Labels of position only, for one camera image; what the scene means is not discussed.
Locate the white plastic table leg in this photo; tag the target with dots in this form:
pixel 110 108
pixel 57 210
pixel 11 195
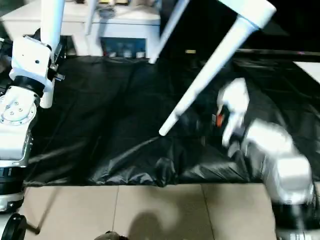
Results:
pixel 207 75
pixel 90 16
pixel 168 32
pixel 52 22

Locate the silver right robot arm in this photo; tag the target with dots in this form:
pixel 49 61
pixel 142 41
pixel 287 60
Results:
pixel 280 162

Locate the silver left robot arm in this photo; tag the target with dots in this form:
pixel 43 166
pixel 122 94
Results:
pixel 15 130

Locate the white glass-door cabinet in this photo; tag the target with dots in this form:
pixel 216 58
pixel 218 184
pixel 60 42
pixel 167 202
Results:
pixel 112 25

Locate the black speaker box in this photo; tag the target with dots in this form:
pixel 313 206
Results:
pixel 200 37

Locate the black glossy tv stand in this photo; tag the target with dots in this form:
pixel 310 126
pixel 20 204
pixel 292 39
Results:
pixel 275 52

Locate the black glossy mat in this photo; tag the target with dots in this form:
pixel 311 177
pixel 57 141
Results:
pixel 125 125

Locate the white flat panel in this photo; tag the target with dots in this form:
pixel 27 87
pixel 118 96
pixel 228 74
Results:
pixel 310 70

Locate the black left robot foot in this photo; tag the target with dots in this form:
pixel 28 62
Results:
pixel 110 236

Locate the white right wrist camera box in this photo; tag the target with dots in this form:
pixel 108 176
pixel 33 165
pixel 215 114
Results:
pixel 235 105

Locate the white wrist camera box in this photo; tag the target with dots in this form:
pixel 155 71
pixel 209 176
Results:
pixel 32 62
pixel 235 105

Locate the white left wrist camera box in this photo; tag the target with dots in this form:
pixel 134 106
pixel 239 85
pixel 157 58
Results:
pixel 32 62

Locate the black folding table frame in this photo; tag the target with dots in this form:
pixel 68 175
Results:
pixel 37 225

